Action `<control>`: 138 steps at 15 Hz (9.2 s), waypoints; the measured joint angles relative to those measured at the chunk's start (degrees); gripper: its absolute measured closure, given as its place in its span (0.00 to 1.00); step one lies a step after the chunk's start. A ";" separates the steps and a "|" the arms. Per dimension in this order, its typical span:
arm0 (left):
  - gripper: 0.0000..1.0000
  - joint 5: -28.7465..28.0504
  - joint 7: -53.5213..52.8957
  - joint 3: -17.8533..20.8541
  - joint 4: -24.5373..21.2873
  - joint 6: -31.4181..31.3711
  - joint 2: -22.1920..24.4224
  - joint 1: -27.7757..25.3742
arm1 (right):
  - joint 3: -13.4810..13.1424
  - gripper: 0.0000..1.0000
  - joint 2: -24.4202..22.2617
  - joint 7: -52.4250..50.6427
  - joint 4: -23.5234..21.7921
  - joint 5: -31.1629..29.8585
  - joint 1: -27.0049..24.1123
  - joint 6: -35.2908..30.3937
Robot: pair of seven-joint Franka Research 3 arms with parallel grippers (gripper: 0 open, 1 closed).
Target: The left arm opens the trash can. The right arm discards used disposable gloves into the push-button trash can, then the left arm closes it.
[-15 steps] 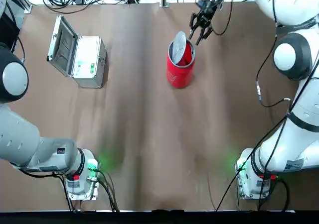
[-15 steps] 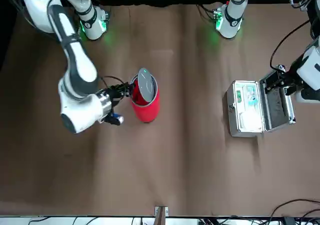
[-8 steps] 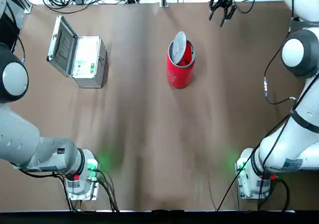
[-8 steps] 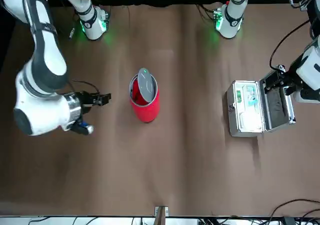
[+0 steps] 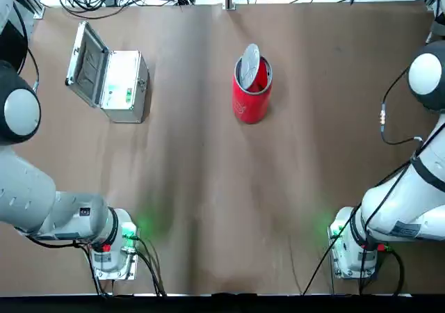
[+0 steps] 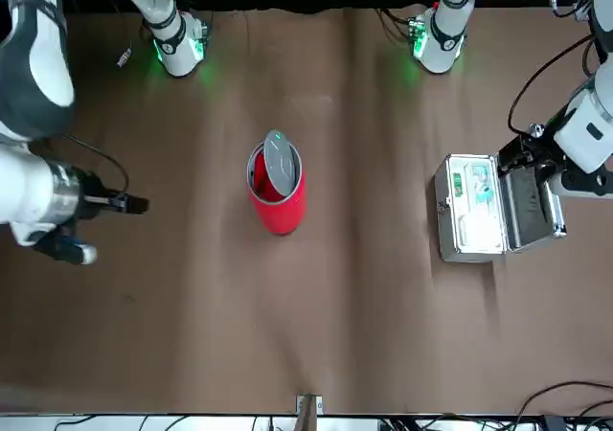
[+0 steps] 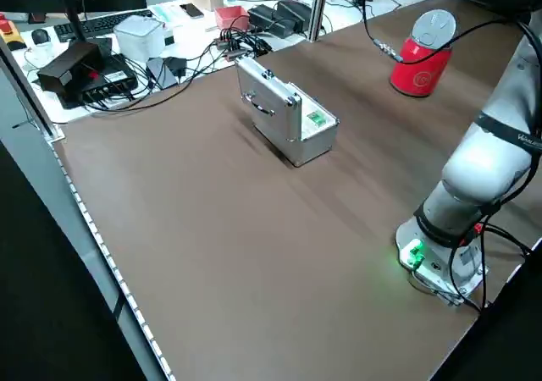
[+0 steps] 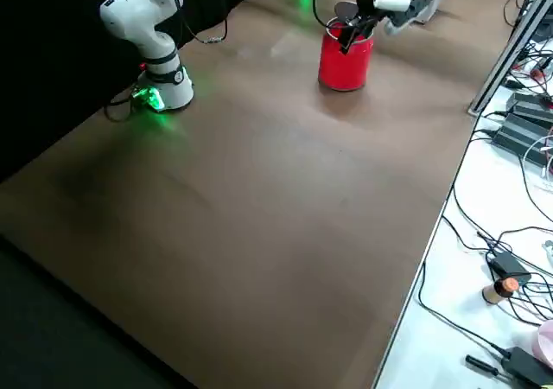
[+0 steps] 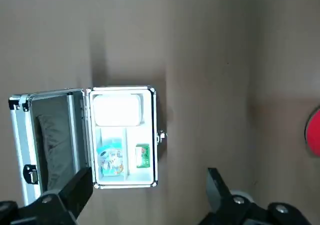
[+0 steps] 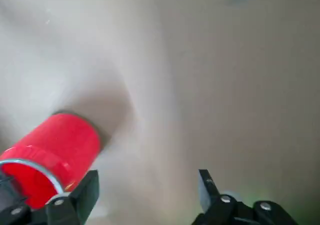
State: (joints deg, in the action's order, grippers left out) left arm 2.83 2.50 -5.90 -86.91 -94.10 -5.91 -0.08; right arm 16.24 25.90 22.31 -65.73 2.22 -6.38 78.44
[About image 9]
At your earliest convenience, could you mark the red trash can silver lid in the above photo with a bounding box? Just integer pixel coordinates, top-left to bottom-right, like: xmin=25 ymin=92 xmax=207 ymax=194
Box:
xmin=303 ymin=105 xmax=320 ymax=158

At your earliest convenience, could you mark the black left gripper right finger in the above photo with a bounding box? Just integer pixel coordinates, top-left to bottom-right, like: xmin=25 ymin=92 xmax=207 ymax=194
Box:
xmin=199 ymin=167 xmax=312 ymax=225

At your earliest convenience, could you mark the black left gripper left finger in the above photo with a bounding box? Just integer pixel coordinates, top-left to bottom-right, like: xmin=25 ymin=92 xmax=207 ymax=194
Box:
xmin=0 ymin=166 xmax=95 ymax=225

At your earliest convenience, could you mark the white plastic box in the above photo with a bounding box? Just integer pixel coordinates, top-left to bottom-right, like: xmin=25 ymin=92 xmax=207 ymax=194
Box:
xmin=92 ymin=93 xmax=142 ymax=127

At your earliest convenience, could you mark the green packet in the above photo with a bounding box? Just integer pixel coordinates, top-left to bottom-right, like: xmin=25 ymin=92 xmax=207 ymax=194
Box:
xmin=134 ymin=143 xmax=151 ymax=169

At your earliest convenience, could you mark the silver aluminium case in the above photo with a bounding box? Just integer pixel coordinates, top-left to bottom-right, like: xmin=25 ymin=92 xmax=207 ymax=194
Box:
xmin=8 ymin=84 xmax=169 ymax=207

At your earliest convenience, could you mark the blue packet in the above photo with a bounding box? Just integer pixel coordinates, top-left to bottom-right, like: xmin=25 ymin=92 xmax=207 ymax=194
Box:
xmin=96 ymin=141 xmax=126 ymax=178

